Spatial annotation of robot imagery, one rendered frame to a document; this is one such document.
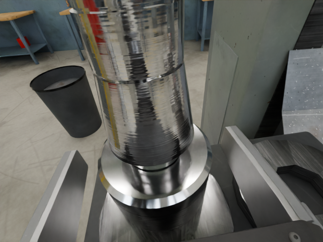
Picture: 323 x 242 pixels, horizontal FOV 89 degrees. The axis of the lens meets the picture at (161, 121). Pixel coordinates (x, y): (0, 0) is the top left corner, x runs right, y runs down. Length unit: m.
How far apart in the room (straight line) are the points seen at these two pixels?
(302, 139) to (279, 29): 0.32
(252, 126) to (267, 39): 0.28
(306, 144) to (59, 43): 5.04
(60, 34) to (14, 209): 3.96
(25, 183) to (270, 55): 1.91
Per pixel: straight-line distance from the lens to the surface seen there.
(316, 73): 0.56
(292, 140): 0.21
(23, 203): 1.81
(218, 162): 0.17
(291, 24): 0.50
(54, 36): 5.06
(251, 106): 0.57
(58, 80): 2.07
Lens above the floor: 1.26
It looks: 42 degrees down
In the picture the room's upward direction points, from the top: 6 degrees counter-clockwise
